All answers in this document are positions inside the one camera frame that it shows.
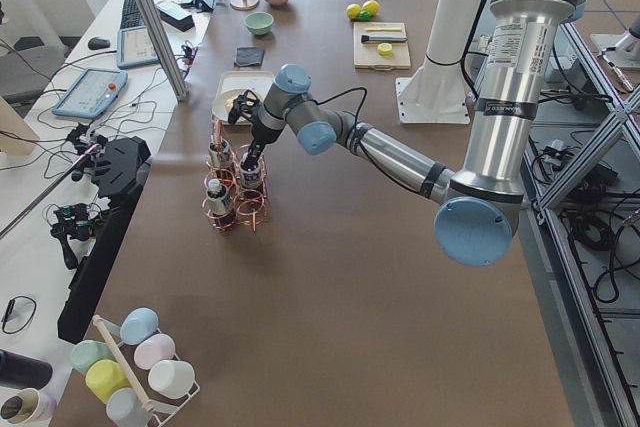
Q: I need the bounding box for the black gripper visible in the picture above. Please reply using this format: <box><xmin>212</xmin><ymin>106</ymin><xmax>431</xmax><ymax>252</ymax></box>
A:
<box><xmin>241</xmin><ymin>111</ymin><xmax>281</xmax><ymax>167</ymax></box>

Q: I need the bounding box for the tea bottle white cap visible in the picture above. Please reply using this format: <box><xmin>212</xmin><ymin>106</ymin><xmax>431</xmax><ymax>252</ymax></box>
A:
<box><xmin>240</xmin><ymin>158</ymin><xmax>263</xmax><ymax>191</ymax></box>

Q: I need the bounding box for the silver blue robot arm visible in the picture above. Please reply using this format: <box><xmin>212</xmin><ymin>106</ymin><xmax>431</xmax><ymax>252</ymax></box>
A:
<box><xmin>242</xmin><ymin>0</ymin><xmax>585</xmax><ymax>267</ymax></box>

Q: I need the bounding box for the tea bottle middle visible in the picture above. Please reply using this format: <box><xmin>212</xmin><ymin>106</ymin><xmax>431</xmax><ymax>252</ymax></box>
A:
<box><xmin>208</xmin><ymin>140</ymin><xmax>233</xmax><ymax>169</ymax></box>

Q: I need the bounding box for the tea bottle far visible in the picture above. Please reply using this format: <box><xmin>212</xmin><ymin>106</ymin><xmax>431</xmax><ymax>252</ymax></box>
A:
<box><xmin>206</xmin><ymin>178</ymin><xmax>232</xmax><ymax>217</ymax></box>

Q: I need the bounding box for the cream serving tray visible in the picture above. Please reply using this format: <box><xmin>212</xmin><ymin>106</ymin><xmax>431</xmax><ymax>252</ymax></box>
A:
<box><xmin>214</xmin><ymin>71</ymin><xmax>274</xmax><ymax>100</ymax></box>

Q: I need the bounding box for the white round plate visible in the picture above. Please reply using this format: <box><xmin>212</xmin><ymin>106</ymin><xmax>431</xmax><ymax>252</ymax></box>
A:
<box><xmin>212</xmin><ymin>88</ymin><xmax>250</xmax><ymax>126</ymax></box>

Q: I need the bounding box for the grey folded cloth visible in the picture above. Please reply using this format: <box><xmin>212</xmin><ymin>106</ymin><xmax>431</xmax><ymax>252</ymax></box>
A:
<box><xmin>234</xmin><ymin>47</ymin><xmax>265</xmax><ymax>67</ymax></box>

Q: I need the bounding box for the mint green bowl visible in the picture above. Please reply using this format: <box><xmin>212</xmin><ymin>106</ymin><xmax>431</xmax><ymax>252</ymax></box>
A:
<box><xmin>244</xmin><ymin>12</ymin><xmax>274</xmax><ymax>36</ymax></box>

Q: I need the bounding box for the steel muddler with black tip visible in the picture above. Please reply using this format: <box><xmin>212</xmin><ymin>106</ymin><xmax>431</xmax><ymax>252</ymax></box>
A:
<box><xmin>360</xmin><ymin>34</ymin><xmax>407</xmax><ymax>44</ymax></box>

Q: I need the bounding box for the blue teach pendant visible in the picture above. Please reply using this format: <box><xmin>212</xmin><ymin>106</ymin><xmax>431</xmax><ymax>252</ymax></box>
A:
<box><xmin>116</xmin><ymin>26</ymin><xmax>159</xmax><ymax>69</ymax></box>
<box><xmin>52</xmin><ymin>68</ymin><xmax>128</xmax><ymax>120</ymax></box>

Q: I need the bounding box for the bamboo cutting board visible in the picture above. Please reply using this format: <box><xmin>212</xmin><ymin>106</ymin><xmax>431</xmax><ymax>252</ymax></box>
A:
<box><xmin>353</xmin><ymin>22</ymin><xmax>411</xmax><ymax>70</ymax></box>

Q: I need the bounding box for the half lemon slice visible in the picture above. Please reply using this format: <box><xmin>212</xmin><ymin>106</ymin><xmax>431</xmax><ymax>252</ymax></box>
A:
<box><xmin>377</xmin><ymin>43</ymin><xmax>393</xmax><ymax>56</ymax></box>

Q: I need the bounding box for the yellow plastic knife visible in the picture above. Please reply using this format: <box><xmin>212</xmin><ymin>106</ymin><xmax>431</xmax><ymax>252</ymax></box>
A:
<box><xmin>365</xmin><ymin>25</ymin><xmax>403</xmax><ymax>32</ymax></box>

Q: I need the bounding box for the yellow lemon far one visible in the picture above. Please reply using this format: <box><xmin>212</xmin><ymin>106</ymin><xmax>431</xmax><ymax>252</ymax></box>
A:
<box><xmin>346</xmin><ymin>3</ymin><xmax>362</xmax><ymax>20</ymax></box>

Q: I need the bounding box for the green lime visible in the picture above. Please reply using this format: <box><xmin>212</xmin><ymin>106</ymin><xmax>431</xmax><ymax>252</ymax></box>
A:
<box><xmin>357</xmin><ymin>10</ymin><xmax>373</xmax><ymax>22</ymax></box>

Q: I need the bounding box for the yellow lemon near board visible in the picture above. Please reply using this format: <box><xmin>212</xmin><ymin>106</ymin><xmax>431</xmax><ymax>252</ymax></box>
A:
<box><xmin>362</xmin><ymin>0</ymin><xmax>381</xmax><ymax>16</ymax></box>

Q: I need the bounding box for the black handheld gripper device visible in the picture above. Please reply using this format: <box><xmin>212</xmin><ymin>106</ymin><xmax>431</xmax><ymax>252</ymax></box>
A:
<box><xmin>50</xmin><ymin>203</ymin><xmax>102</xmax><ymax>270</ymax></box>

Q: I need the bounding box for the light blue cup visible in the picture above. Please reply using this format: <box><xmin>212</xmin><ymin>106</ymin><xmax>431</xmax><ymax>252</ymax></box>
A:
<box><xmin>120</xmin><ymin>307</ymin><xmax>159</xmax><ymax>345</ymax></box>

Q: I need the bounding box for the pink cup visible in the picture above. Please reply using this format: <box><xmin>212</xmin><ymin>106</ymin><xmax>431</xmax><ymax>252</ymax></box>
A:
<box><xmin>134</xmin><ymin>333</ymin><xmax>176</xmax><ymax>370</ymax></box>

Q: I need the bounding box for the white cup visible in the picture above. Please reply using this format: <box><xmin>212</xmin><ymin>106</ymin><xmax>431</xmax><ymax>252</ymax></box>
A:
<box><xmin>148</xmin><ymin>360</ymin><xmax>195</xmax><ymax>399</ymax></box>

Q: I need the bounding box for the green cup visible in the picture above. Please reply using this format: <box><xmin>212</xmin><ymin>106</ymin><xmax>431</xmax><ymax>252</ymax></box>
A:
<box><xmin>69</xmin><ymin>340</ymin><xmax>114</xmax><ymax>375</ymax></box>

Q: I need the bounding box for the yellow cup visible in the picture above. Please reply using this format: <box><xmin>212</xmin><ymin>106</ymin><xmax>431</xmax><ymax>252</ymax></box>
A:
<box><xmin>85</xmin><ymin>359</ymin><xmax>130</xmax><ymax>404</ymax></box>

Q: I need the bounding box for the grey cup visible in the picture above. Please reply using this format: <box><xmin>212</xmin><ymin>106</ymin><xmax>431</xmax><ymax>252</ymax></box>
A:
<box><xmin>106</xmin><ymin>387</ymin><xmax>152</xmax><ymax>427</ymax></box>

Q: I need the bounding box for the copper wire bottle rack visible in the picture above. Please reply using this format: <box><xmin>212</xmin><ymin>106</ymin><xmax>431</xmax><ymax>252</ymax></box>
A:
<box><xmin>201</xmin><ymin>119</ymin><xmax>269</xmax><ymax>232</ymax></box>

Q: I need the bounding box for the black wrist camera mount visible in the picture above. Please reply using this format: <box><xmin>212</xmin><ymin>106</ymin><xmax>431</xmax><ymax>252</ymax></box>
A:
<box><xmin>227</xmin><ymin>90</ymin><xmax>262</xmax><ymax>125</ymax></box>

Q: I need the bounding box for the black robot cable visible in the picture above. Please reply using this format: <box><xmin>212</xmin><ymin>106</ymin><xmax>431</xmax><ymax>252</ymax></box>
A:
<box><xmin>314</xmin><ymin>86</ymin><xmax>370</xmax><ymax>126</ymax></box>

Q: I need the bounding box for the aluminium frame post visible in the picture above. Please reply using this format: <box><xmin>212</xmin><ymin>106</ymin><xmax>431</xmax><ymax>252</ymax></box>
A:
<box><xmin>136</xmin><ymin>0</ymin><xmax>188</xmax><ymax>101</ymax></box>

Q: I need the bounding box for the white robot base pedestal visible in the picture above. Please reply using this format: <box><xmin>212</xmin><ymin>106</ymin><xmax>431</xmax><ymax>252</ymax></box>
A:
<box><xmin>396</xmin><ymin>0</ymin><xmax>482</xmax><ymax>124</ymax></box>

